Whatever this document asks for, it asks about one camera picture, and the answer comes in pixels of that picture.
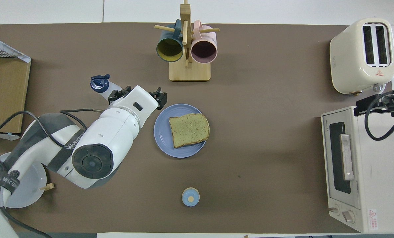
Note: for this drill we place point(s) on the blue round plate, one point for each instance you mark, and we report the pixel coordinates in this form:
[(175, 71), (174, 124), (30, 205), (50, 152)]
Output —
[(162, 132)]

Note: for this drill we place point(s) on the pink ribbed mug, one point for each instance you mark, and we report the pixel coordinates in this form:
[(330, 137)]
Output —
[(203, 51)]

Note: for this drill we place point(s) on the pale grey plate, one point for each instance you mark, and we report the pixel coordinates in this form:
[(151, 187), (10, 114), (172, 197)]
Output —
[(28, 185)]

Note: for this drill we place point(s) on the brown table mat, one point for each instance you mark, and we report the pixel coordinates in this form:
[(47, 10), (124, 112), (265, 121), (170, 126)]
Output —
[(266, 132)]

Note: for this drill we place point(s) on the cream two-slot toaster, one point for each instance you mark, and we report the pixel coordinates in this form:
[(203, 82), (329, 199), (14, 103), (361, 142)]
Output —
[(349, 56)]

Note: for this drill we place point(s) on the wooden mug tree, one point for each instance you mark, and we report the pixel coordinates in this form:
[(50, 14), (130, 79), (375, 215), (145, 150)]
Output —
[(190, 71)]

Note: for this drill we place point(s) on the white checked cloth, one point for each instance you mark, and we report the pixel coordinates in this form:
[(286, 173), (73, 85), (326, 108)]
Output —
[(5, 46)]

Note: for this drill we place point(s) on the teal mug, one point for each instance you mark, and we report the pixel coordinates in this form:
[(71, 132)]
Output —
[(169, 49)]

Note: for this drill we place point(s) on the toasted bread slice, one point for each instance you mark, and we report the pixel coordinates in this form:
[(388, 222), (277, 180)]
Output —
[(188, 130)]

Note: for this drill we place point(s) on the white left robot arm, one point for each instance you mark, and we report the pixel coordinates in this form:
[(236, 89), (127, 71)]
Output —
[(117, 132)]

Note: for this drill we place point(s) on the seasoning bottle with blue cap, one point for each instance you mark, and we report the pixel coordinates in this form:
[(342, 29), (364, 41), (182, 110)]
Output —
[(99, 84)]

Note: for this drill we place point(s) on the small blue-white knob lid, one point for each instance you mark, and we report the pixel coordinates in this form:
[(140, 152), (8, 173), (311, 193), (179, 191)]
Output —
[(190, 196)]

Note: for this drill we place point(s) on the wooden shelf box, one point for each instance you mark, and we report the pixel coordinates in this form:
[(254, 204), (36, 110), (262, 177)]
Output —
[(8, 96)]

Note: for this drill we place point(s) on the white toaster oven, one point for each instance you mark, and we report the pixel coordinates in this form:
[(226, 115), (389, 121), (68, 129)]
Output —
[(382, 172)]

